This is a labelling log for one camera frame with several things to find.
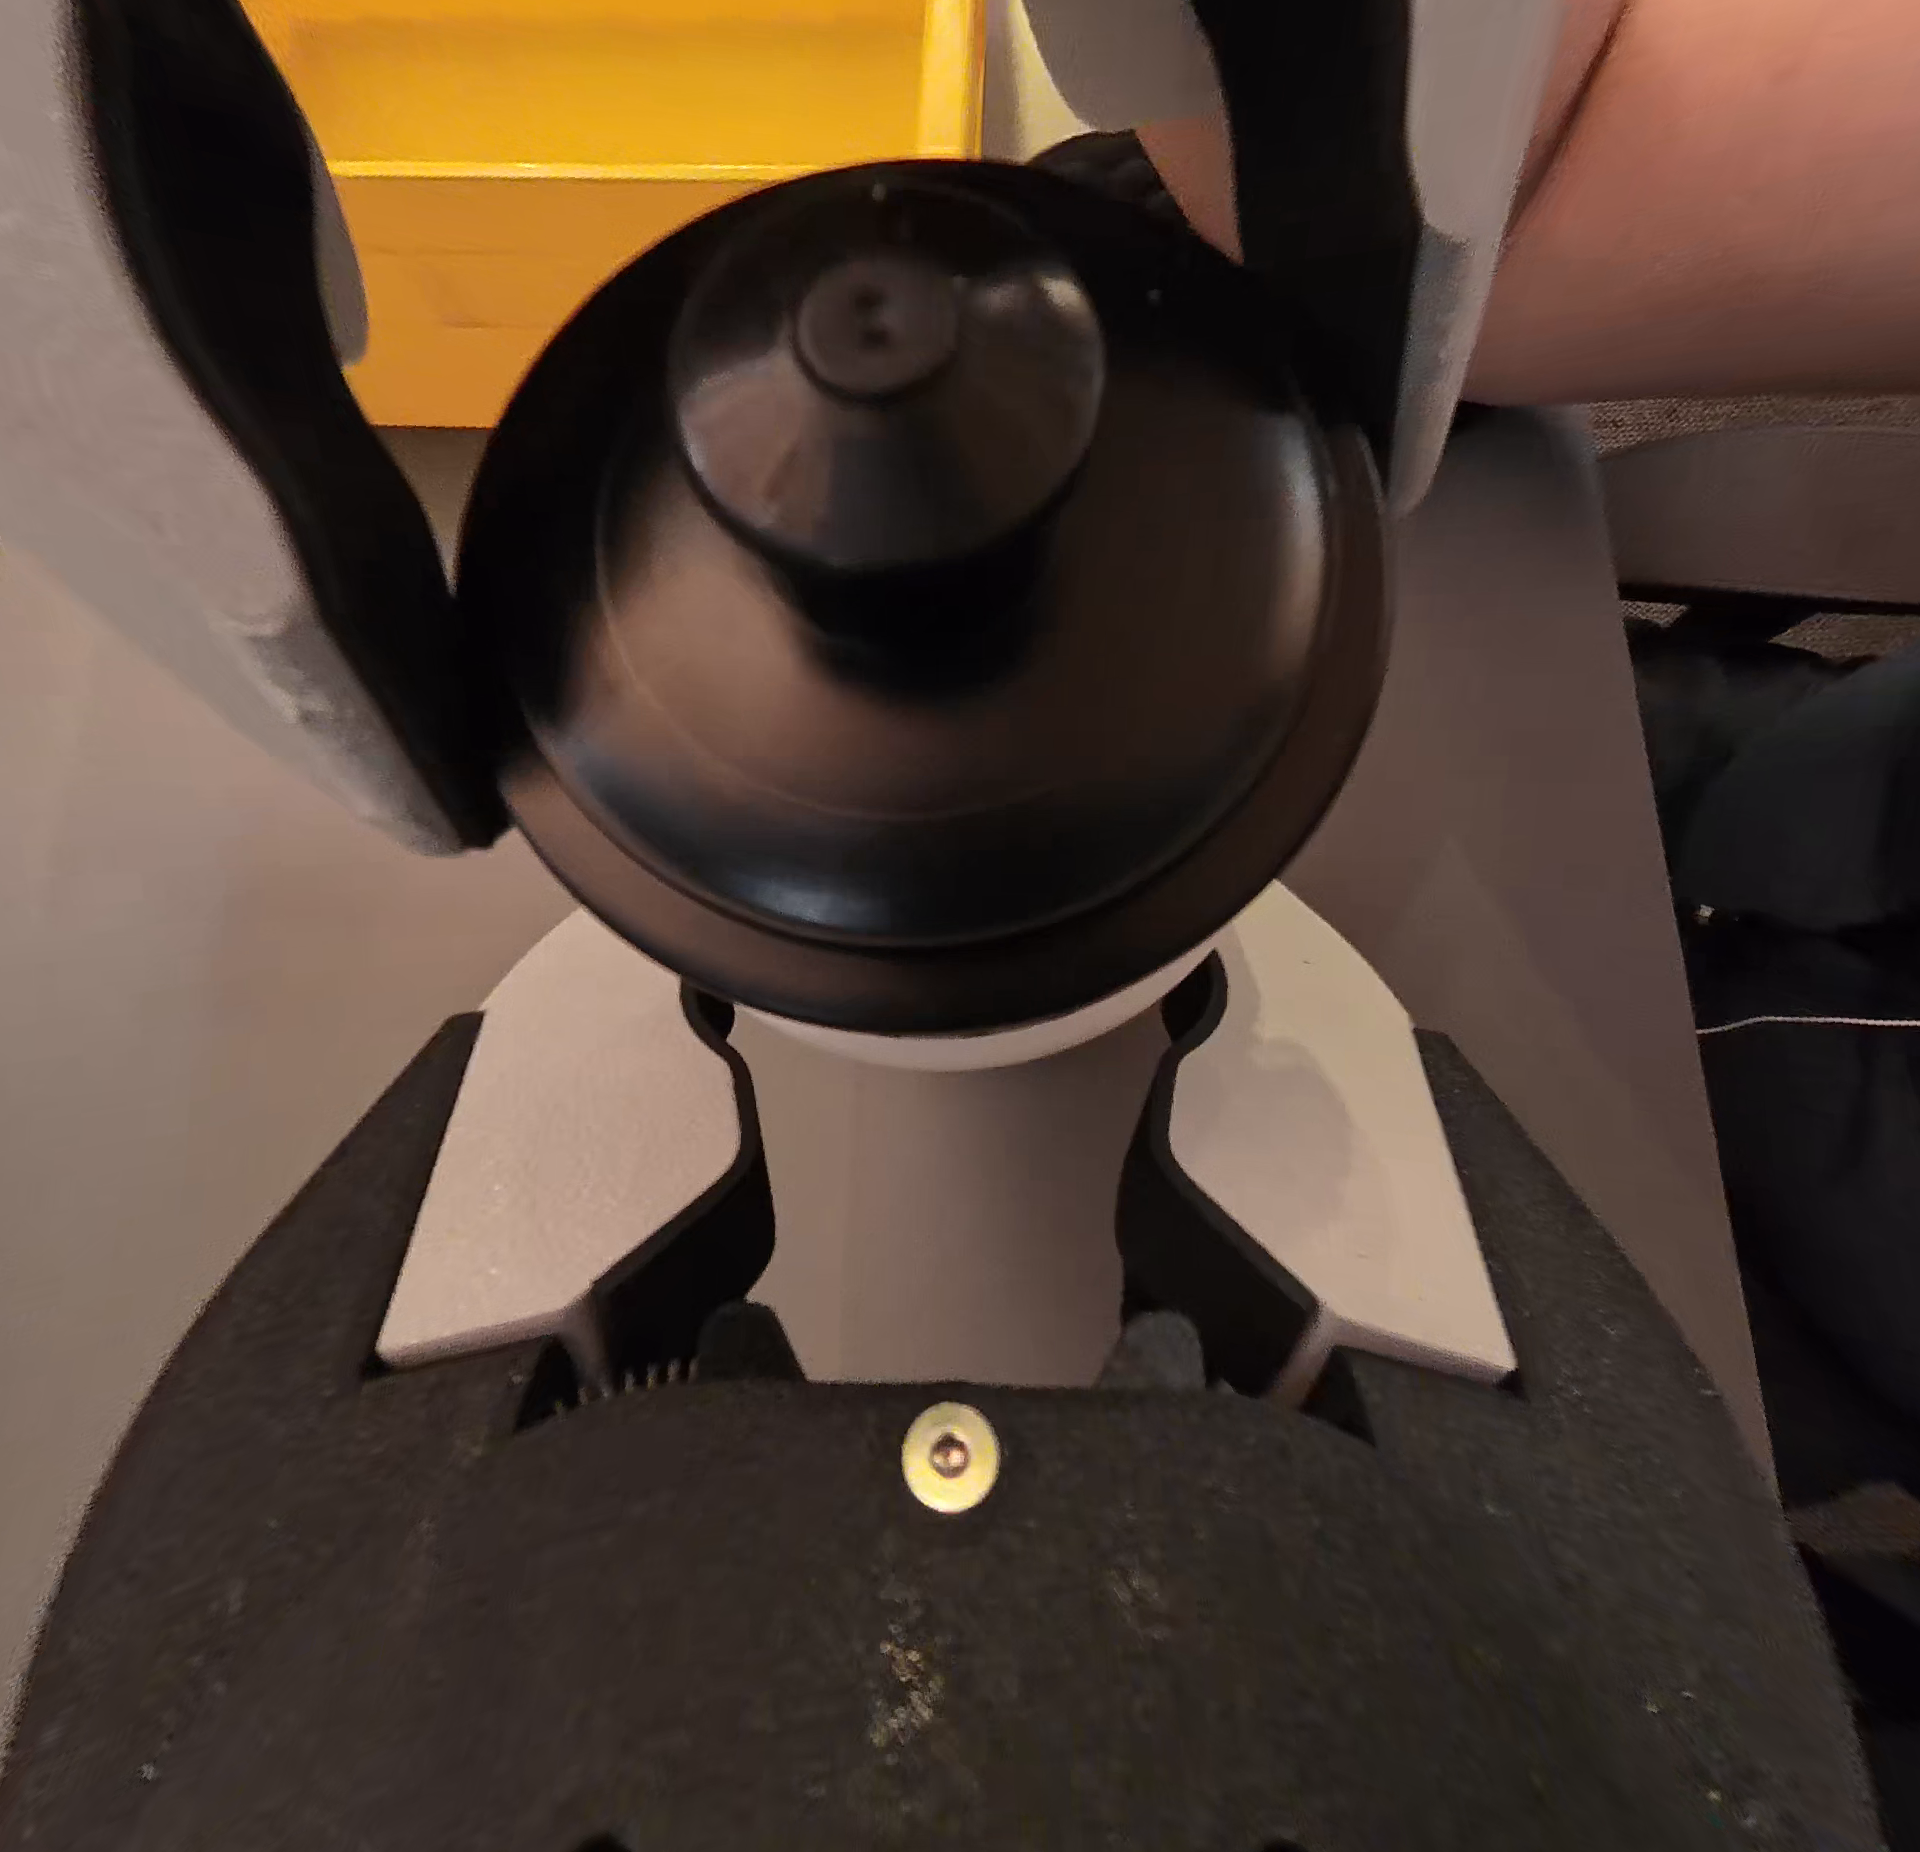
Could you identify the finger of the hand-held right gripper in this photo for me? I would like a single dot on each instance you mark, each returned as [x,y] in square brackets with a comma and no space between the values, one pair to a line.
[1472,112]
[122,413]

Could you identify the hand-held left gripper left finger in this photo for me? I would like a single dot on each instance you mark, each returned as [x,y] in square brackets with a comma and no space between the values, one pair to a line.
[556,1163]

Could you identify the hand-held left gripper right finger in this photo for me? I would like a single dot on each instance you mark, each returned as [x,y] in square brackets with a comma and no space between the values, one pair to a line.
[1353,1163]

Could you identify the white plastic bottle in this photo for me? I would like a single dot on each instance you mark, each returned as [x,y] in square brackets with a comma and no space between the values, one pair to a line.
[963,1049]

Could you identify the yellow plastic bin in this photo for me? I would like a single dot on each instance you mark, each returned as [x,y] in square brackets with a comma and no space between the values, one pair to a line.
[601,81]

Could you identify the black bottle lid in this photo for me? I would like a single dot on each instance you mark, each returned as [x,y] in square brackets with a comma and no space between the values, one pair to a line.
[932,652]

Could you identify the person's right forearm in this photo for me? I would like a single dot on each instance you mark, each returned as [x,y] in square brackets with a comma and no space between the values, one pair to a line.
[1742,173]

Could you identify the grey chair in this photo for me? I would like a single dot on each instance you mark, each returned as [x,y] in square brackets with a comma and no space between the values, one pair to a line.
[1771,509]

